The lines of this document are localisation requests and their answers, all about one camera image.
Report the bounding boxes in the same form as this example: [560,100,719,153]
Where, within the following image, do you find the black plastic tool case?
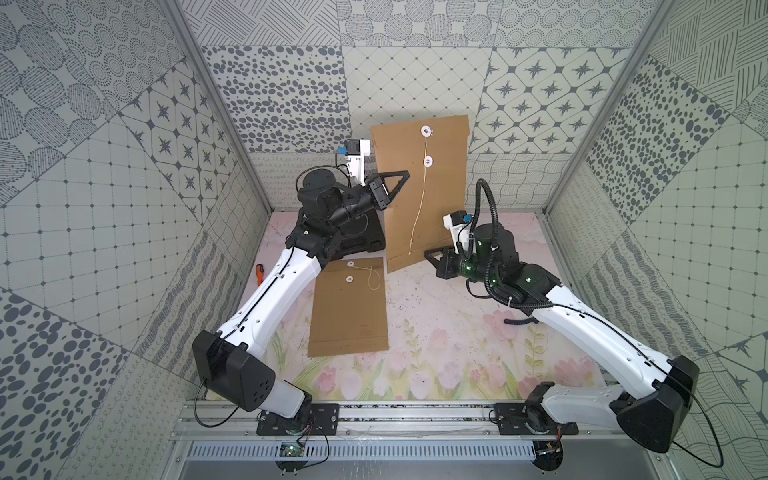
[340,210,386,256]

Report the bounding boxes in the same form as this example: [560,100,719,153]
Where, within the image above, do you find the blue handled pliers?
[503,317,539,326]

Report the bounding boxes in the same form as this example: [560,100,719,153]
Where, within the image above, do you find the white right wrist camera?
[443,210,473,254]

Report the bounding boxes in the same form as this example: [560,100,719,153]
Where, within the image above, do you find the aluminium mounting rail frame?
[169,365,667,442]

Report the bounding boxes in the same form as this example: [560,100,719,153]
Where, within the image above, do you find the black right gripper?
[424,245,500,288]

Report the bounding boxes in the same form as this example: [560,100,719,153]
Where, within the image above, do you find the white file bag string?
[408,128,432,257]

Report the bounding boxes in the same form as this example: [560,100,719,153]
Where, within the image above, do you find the brown kraft file bag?
[371,115,470,273]
[308,257,389,358]

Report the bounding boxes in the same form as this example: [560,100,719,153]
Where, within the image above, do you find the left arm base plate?
[257,402,340,436]

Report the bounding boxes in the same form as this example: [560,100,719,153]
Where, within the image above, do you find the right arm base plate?
[488,402,579,436]

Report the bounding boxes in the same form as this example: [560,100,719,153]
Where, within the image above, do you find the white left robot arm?
[192,167,410,431]

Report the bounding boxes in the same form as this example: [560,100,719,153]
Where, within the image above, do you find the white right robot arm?
[424,211,700,453]

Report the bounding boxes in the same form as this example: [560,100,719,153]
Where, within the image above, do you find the orange handled screwdriver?
[254,263,265,286]

